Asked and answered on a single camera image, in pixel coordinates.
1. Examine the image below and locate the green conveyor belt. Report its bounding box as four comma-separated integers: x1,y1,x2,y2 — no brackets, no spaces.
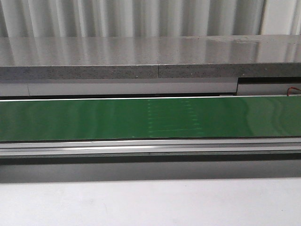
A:
0,96,301,142

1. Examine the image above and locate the grey stone slab shelf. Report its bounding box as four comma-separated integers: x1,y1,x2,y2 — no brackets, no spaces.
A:
0,35,301,81

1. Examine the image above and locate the white pleated curtain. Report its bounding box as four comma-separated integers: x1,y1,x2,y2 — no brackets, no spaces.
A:
0,0,301,37

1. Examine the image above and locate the red wire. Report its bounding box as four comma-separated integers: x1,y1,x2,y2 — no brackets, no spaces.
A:
285,87,301,97

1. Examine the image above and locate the aluminium conveyor front rail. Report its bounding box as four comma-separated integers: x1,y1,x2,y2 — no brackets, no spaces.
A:
0,137,301,156

